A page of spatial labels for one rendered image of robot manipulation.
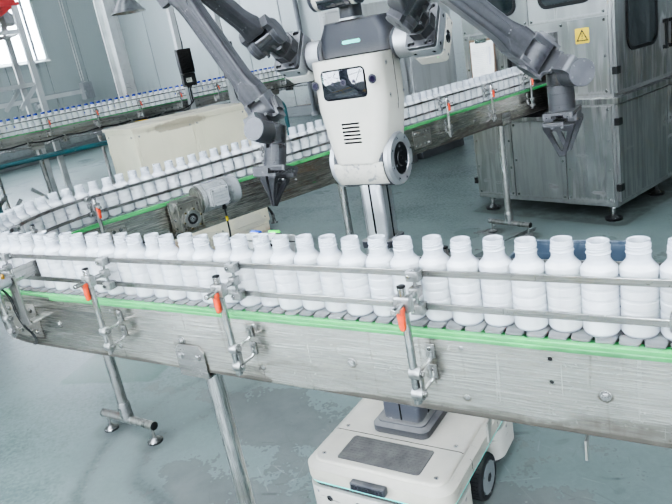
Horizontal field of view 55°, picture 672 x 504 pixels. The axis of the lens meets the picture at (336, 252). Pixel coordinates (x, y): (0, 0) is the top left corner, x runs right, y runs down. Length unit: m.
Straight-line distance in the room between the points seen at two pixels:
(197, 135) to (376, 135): 3.87
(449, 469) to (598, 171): 3.21
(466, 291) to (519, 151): 4.05
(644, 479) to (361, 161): 1.42
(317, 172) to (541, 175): 2.20
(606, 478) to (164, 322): 1.57
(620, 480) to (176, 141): 4.24
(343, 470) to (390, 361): 0.92
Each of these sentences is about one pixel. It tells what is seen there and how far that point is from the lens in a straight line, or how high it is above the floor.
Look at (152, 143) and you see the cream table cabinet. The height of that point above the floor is 1.03.
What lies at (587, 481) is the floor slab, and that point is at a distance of 2.47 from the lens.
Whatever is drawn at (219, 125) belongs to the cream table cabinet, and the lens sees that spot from 5.75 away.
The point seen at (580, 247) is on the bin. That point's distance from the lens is 1.80.
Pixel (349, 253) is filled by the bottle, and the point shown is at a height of 1.14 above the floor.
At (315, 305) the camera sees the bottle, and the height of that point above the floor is 1.01.
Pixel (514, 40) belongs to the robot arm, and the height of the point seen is 1.48.
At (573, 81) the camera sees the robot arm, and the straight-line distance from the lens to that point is 1.45.
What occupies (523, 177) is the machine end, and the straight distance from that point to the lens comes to 5.25.
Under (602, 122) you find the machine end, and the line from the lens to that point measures 4.83.
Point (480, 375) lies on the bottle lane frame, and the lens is 1.25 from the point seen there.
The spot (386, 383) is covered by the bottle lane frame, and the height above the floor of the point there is 0.87.
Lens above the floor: 1.54
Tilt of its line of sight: 18 degrees down
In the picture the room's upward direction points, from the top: 10 degrees counter-clockwise
